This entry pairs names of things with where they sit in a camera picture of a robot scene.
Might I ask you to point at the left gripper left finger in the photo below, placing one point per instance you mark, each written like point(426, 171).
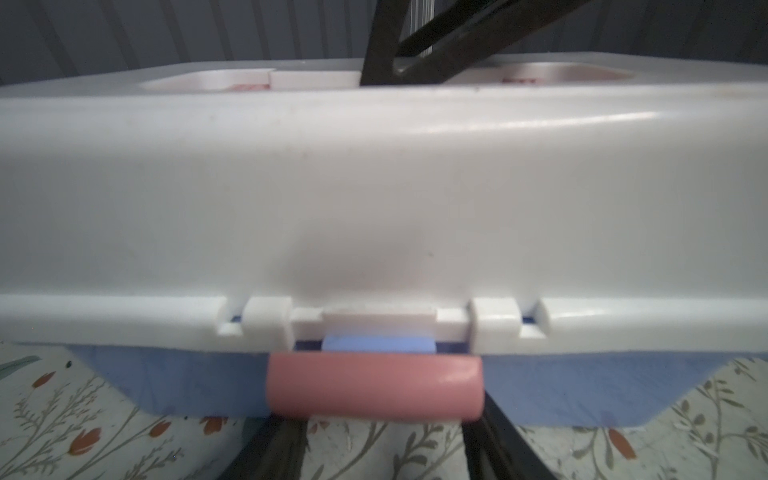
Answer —
point(275, 451)

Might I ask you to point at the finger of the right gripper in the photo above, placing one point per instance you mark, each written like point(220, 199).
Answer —
point(384, 45)
point(468, 32)

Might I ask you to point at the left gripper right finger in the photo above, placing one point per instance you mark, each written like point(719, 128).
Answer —
point(494, 448)

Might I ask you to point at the white blue tool box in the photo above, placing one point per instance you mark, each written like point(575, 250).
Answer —
point(579, 239)

